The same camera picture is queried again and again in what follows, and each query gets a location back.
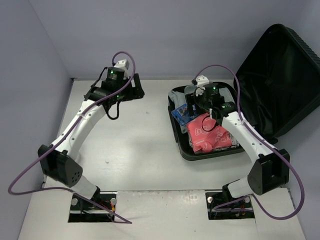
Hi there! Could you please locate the grey garment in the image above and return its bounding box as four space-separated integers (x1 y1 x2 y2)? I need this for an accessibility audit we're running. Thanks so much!
168 85 195 134

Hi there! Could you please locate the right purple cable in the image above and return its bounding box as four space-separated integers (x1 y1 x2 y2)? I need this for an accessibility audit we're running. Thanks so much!
194 64 305 221

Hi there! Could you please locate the pink patterned garment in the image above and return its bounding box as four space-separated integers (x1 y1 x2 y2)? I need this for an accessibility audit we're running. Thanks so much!
186 113 233 154

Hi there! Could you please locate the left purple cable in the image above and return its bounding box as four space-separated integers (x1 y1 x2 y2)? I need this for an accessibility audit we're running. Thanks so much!
7 51 137 224

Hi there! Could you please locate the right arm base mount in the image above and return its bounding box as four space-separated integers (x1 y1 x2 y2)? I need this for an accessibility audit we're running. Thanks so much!
205 191 255 221

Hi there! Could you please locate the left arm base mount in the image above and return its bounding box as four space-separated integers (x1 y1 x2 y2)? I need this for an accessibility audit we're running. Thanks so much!
68 192 117 223

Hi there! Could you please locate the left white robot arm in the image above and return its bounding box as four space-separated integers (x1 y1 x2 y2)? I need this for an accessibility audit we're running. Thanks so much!
37 59 145 210

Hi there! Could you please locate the purple cable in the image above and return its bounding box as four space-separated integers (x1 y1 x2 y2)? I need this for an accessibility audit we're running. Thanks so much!
7 51 137 224
194 64 305 221

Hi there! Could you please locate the blue card packet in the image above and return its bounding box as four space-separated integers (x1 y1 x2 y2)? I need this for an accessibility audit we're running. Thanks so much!
171 103 199 126

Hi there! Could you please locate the black hard-shell suitcase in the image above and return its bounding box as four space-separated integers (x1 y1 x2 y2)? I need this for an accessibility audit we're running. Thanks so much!
166 23 320 162

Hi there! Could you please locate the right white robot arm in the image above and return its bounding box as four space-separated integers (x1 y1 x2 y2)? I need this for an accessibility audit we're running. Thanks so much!
192 75 290 206

